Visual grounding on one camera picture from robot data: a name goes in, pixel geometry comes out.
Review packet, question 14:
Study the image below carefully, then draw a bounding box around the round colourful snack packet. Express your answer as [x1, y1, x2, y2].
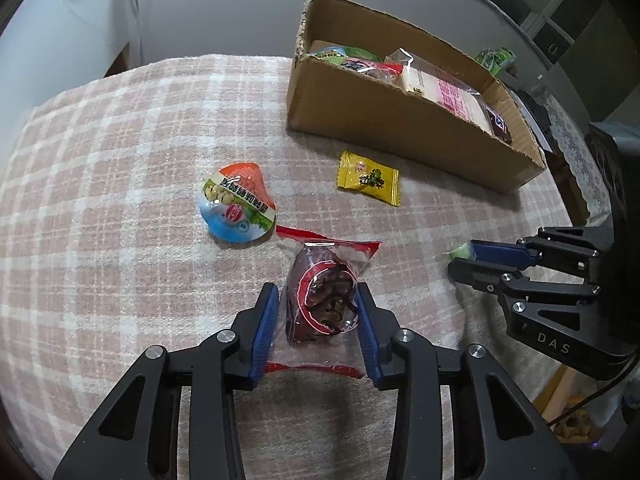
[197, 160, 277, 245]

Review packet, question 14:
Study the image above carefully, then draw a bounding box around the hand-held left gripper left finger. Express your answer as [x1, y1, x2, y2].
[52, 282, 279, 480]

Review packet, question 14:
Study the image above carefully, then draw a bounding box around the yellow snack packet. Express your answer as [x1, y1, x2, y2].
[336, 150, 401, 207]

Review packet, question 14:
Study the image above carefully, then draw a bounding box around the round blue green snack packet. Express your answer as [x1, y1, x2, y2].
[307, 46, 383, 73]

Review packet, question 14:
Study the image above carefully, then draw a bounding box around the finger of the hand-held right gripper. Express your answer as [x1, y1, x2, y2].
[470, 227, 613, 271]
[447, 258, 601, 306]

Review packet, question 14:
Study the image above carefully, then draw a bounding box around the dark brown snack packet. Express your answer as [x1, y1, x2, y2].
[485, 102, 515, 146]

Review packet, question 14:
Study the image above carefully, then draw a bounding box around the white window frame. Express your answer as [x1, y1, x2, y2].
[415, 0, 601, 66]

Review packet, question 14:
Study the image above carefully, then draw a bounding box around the white lace cloth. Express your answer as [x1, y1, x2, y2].
[542, 95, 608, 221]

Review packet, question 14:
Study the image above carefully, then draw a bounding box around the green tissue box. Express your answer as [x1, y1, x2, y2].
[474, 47, 517, 78]

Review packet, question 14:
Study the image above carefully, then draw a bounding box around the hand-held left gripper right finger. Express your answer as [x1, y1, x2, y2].
[352, 282, 578, 480]

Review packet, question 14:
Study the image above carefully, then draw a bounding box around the cardboard box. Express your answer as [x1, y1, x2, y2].
[286, 0, 548, 193]

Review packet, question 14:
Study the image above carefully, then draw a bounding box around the beige packet with pink label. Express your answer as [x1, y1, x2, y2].
[402, 62, 496, 136]

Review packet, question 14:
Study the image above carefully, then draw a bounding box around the black bag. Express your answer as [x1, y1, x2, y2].
[515, 87, 556, 153]

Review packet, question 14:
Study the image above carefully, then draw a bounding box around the black cable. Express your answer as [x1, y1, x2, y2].
[565, 355, 640, 411]

